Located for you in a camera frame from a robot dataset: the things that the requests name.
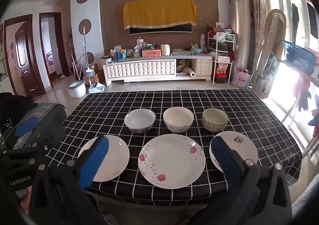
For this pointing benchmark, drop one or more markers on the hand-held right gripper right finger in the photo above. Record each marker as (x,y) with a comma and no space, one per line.
(224,160)

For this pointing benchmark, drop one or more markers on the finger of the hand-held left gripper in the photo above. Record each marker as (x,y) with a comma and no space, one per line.
(52,136)
(26,127)

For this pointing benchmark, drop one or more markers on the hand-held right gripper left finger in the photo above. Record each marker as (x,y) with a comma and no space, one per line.
(96,160)

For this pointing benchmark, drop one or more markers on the plain white plate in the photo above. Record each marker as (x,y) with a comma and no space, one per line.
(114,157)

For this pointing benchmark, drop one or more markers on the white plate with brown flowers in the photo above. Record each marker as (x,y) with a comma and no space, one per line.
(245,151)

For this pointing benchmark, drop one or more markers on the floral patterned rim bowl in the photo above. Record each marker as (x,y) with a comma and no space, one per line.
(214,121)

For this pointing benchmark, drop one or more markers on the white plate with pink petals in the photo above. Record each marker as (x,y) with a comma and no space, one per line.
(172,162)

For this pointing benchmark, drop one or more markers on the white bowl with pink flowers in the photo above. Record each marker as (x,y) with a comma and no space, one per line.
(139,120)

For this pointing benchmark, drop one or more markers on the cream white bowl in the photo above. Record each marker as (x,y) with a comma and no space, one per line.
(178,119)

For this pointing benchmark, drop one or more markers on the grey embroidered sofa cover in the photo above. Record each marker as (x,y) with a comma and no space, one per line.
(49,112)

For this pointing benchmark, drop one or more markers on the black cloth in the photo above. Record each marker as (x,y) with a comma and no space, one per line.
(15,102)

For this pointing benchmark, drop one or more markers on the white mop bucket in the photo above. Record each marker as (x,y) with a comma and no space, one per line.
(76,90)

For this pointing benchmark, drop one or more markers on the white dustpan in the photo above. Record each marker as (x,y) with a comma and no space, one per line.
(97,89)

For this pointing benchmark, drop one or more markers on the dark wooden door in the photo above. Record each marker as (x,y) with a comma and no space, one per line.
(23,57)

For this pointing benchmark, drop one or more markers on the black white checked tablecloth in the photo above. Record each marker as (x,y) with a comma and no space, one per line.
(189,99)

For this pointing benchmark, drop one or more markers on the leaning wooden sticks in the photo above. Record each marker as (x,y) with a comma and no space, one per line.
(74,62)

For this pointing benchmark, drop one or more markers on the cardboard box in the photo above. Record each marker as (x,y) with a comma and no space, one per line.
(93,67)

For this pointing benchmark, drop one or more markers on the pink bag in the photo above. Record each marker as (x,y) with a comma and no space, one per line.
(240,79)

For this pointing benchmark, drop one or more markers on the white paper roll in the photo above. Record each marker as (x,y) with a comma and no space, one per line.
(191,72)

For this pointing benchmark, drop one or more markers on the clothes drying rack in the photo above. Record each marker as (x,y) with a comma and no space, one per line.
(302,100)

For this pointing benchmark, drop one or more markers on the white metal shelf rack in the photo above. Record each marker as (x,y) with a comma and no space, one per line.
(220,60)

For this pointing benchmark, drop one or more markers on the white tufted television cabinet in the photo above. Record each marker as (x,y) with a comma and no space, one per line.
(139,69)

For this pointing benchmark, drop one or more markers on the pink storage box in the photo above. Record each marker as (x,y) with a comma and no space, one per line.
(151,53)

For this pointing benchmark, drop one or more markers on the white jar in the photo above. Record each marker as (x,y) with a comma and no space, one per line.
(165,50)

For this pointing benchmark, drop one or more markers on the blue plastic basket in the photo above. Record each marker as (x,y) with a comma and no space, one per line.
(297,56)

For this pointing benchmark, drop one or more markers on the standing oval mirror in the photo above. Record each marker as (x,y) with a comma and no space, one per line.
(273,40)

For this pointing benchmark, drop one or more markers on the standing air conditioner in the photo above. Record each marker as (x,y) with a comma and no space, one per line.
(239,27)

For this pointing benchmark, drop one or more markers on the dark hanging garment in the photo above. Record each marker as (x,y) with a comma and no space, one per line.
(311,17)
(295,16)

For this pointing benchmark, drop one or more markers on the patterned curtain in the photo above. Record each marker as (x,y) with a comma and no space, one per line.
(255,3)

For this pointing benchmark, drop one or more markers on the yellow cloth cover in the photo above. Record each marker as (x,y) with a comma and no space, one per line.
(159,12)

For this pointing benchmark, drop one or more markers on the brown round wall decoration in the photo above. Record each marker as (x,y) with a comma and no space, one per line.
(90,58)
(85,26)

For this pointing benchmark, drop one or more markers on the dark wooden doorway frame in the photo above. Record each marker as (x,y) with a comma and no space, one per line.
(61,45)

